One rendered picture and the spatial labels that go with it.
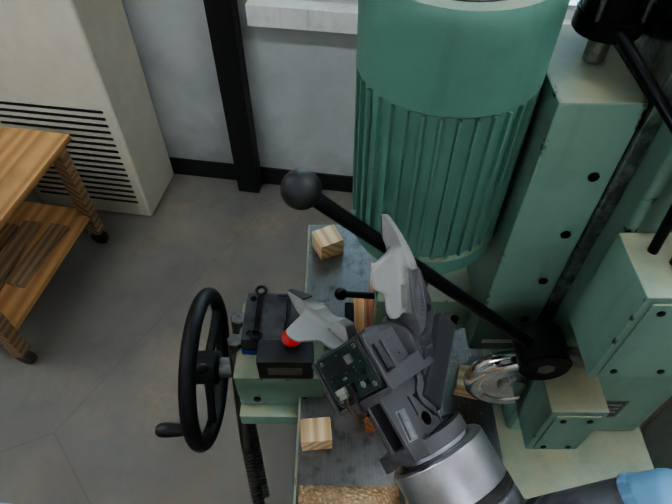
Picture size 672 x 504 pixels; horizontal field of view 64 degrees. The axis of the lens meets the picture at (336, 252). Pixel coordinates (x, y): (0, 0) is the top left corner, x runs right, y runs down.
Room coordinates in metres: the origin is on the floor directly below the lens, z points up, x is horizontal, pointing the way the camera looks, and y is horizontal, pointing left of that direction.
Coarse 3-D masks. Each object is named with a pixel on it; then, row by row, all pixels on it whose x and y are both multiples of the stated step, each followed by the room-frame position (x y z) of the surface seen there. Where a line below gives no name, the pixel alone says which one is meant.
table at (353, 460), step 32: (352, 256) 0.66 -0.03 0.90; (320, 288) 0.58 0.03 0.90; (352, 288) 0.58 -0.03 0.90; (256, 416) 0.35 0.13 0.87; (288, 416) 0.35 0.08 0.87; (320, 416) 0.34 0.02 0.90; (352, 416) 0.34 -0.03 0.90; (352, 448) 0.29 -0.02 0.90; (384, 448) 0.29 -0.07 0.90; (320, 480) 0.25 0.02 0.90; (352, 480) 0.25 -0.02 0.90; (384, 480) 0.25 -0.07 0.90
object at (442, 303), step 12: (444, 276) 0.48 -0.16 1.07; (456, 276) 0.48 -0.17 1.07; (432, 288) 0.46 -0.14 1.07; (468, 288) 0.46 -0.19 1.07; (384, 300) 0.44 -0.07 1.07; (432, 300) 0.44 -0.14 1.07; (444, 300) 0.44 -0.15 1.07; (384, 312) 0.43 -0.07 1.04; (444, 312) 0.43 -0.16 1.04; (456, 312) 0.43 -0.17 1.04; (468, 312) 0.43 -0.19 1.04
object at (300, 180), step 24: (288, 192) 0.32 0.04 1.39; (312, 192) 0.32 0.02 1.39; (336, 216) 0.32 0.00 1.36; (456, 288) 0.33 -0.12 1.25; (480, 312) 0.32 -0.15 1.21; (528, 336) 0.33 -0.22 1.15; (552, 336) 0.33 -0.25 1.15; (528, 360) 0.31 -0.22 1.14; (552, 360) 0.30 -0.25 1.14; (576, 360) 0.32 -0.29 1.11
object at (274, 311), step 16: (256, 304) 0.48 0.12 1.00; (272, 304) 0.48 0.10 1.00; (272, 320) 0.45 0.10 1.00; (256, 336) 0.42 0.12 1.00; (272, 336) 0.42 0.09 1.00; (256, 352) 0.41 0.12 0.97; (272, 352) 0.39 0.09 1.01; (288, 352) 0.39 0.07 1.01; (304, 352) 0.39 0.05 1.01; (272, 368) 0.37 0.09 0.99; (288, 368) 0.37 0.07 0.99; (304, 368) 0.37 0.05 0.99
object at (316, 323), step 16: (304, 304) 0.32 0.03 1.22; (320, 304) 0.33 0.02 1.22; (304, 320) 0.30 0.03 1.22; (320, 320) 0.30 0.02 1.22; (336, 320) 0.30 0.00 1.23; (288, 336) 0.28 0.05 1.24; (304, 336) 0.28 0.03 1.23; (320, 336) 0.28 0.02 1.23; (336, 336) 0.28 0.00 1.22; (352, 336) 0.29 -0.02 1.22
